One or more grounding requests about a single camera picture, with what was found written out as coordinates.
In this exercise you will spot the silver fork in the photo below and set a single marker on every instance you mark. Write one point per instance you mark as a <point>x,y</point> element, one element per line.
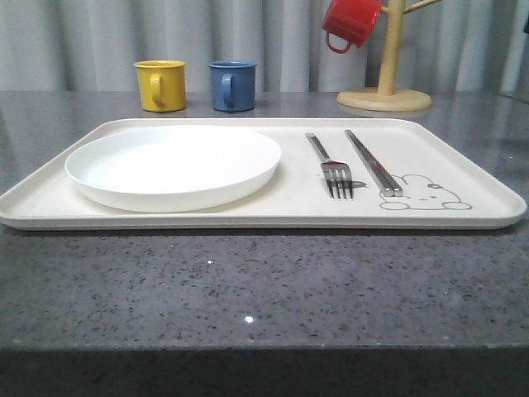
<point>337,175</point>

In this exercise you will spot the silver chopstick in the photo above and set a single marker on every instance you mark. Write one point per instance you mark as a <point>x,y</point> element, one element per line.
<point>385,188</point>
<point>398,190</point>

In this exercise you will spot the white round plate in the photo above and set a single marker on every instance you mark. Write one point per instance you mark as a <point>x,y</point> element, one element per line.
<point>174,168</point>

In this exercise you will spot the blue mug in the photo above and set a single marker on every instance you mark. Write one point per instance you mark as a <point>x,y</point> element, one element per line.
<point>233,85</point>

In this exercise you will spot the cream tray with bunny print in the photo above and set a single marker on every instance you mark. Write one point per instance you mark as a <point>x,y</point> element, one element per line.
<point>441,187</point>

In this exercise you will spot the yellow mug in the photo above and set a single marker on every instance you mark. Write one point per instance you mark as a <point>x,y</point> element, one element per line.
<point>161,85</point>

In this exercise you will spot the wooden mug tree stand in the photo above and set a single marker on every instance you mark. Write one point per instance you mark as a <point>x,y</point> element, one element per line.
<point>386,96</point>

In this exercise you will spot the red mug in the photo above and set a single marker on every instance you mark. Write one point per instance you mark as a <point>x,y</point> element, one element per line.
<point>350,20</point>

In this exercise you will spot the grey curtain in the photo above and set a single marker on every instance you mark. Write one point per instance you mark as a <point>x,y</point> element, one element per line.
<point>449,46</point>

